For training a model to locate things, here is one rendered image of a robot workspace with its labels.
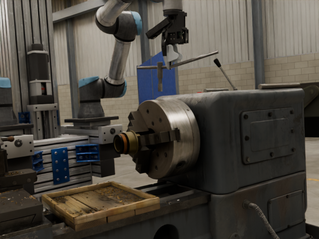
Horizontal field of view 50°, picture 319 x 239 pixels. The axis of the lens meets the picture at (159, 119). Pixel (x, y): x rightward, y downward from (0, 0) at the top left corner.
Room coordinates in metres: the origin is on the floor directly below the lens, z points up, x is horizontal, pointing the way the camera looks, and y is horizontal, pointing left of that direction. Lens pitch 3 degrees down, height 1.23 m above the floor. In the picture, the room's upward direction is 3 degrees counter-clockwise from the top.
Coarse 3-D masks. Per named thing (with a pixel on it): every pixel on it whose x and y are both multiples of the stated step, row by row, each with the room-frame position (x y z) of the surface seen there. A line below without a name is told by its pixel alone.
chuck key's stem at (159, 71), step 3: (159, 63) 1.33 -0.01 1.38; (162, 63) 1.34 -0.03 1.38; (159, 66) 1.33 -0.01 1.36; (159, 69) 1.33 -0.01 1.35; (162, 69) 1.34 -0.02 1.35; (159, 72) 1.33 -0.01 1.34; (162, 72) 1.34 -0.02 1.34; (159, 75) 1.33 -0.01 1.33; (162, 75) 1.34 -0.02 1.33; (159, 78) 1.34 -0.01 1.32; (159, 81) 1.34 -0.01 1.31; (159, 84) 1.34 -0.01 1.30; (159, 87) 1.34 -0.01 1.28; (159, 90) 1.34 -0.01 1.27
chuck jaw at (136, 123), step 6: (132, 114) 1.37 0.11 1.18; (138, 114) 1.38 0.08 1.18; (132, 120) 1.35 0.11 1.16; (138, 120) 1.36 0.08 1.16; (132, 126) 1.33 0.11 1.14; (138, 126) 1.34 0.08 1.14; (144, 126) 1.35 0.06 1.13; (138, 132) 1.32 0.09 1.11; (144, 132) 1.34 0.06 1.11; (150, 132) 1.37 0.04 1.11
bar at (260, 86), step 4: (260, 84) 1.43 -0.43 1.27; (264, 84) 1.44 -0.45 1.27; (268, 84) 1.45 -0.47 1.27; (272, 84) 1.47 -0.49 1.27; (276, 84) 1.48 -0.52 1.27; (280, 84) 1.50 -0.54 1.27; (284, 84) 1.52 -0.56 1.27; (288, 84) 1.53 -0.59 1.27; (292, 84) 1.55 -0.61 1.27; (296, 84) 1.57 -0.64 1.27; (260, 88) 1.43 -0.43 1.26; (264, 88) 1.44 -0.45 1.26; (268, 88) 1.45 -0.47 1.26; (272, 88) 1.47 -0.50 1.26; (276, 88) 1.49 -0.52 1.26
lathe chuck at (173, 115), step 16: (144, 112) 1.37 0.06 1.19; (160, 112) 1.27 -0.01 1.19; (176, 112) 1.27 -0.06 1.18; (160, 128) 1.28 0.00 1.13; (160, 144) 1.28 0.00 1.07; (176, 144) 1.22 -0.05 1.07; (192, 144) 1.26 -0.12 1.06; (160, 160) 1.29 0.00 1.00; (176, 160) 1.23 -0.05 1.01; (160, 176) 1.29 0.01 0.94
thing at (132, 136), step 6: (126, 132) 1.27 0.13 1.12; (132, 132) 1.28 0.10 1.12; (114, 138) 1.28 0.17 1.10; (120, 138) 1.24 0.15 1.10; (126, 138) 1.25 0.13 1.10; (132, 138) 1.25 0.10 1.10; (114, 144) 1.28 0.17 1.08; (120, 144) 1.29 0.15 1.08; (126, 144) 1.24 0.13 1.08; (132, 144) 1.25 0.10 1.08; (138, 144) 1.26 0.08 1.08; (120, 150) 1.24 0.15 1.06; (126, 150) 1.25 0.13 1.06; (132, 150) 1.26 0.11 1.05
